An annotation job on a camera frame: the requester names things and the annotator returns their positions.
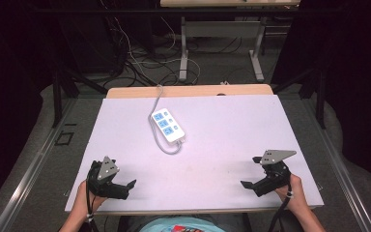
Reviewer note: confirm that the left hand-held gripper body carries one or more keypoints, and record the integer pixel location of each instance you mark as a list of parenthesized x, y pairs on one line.
[(102, 180)]

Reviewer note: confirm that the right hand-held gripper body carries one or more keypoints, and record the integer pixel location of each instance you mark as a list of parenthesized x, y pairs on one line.
[(275, 175)]

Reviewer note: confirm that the person's left hand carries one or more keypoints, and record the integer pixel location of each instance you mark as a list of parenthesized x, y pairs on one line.
[(83, 200)]

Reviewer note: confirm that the person's right hand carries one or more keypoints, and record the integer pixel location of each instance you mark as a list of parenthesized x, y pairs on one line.
[(295, 195)]

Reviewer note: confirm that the white table mat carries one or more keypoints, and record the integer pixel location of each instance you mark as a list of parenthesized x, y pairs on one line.
[(238, 135)]

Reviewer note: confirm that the person's light blue shirt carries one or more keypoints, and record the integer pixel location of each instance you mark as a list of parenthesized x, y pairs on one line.
[(161, 226)]

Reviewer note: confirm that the white power strip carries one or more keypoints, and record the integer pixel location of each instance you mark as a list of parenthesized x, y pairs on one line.
[(170, 129)]

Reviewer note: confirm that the black metal stand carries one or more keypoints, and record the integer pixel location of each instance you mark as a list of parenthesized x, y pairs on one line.
[(319, 96), (57, 100)]

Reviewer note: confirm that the wooden table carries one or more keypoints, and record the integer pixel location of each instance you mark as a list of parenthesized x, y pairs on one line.
[(190, 91)]

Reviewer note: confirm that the table with grey metal legs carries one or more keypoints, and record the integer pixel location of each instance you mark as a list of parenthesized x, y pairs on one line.
[(222, 29)]

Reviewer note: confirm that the aluminium floor rail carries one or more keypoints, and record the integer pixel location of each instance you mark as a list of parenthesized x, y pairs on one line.
[(338, 167), (29, 175)]

